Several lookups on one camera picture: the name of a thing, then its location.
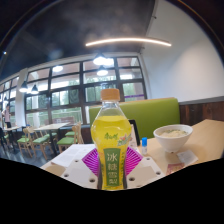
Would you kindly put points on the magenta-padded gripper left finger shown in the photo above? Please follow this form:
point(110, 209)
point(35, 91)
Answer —
point(78, 173)

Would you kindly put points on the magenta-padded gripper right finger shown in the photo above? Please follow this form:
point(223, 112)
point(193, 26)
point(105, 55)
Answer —
point(145, 171)

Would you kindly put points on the yellow drink bottle orange cap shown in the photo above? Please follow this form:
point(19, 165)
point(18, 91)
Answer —
point(111, 140)

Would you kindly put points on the small blue-capped white bottle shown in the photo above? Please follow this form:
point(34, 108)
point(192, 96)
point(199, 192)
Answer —
point(144, 146)

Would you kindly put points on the wooden chairs with green seats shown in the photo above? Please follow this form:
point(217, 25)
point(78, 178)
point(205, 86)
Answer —
point(65, 140)

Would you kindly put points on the white bowl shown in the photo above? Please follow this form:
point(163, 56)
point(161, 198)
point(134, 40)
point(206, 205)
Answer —
point(172, 138)

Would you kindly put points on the white paper napkin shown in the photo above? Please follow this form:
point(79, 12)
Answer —
point(187, 157)

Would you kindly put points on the light wooden dining table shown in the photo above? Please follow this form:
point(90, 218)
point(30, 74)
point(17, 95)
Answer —
point(51, 126)

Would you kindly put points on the green upholstered bench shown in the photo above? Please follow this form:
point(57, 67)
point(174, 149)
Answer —
point(150, 113)

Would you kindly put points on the person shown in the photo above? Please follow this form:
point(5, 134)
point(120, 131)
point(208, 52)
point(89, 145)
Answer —
point(6, 115)

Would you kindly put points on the black pendant lamps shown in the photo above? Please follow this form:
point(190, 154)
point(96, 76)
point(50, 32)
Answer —
point(100, 60)

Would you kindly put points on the long curved ceiling light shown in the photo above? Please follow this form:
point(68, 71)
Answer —
point(128, 40)

